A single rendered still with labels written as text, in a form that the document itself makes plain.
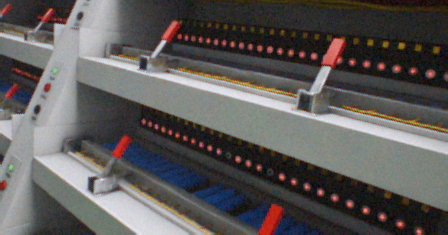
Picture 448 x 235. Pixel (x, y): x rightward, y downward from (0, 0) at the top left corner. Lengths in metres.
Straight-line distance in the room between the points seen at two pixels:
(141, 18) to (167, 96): 0.30
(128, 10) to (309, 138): 0.49
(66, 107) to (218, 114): 0.35
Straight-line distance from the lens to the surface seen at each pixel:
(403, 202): 0.47
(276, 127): 0.37
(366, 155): 0.34
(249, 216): 0.48
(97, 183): 0.54
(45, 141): 0.69
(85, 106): 0.71
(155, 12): 0.77
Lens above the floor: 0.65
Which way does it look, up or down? 6 degrees up
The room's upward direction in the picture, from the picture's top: 22 degrees clockwise
